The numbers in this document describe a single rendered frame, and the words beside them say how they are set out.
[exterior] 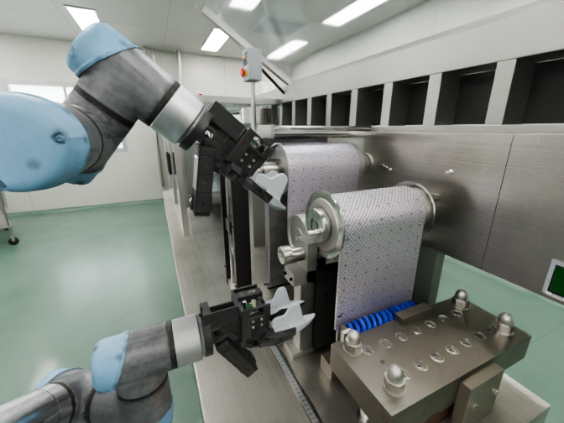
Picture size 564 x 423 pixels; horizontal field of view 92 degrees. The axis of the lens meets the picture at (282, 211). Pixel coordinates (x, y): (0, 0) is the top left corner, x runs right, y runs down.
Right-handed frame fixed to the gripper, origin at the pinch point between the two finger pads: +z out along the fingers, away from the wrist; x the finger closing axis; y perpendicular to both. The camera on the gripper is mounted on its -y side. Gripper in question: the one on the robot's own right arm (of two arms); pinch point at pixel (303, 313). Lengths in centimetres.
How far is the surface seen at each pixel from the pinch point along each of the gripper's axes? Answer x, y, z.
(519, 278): -16.7, 6.9, 40.8
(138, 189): 556, -80, -59
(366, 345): -7.4, -5.9, 10.5
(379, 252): -0.3, 10.0, 18.7
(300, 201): 23.7, 16.6, 12.0
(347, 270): -0.3, 7.4, 10.3
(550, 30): -11, 52, 41
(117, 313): 186, -109, -67
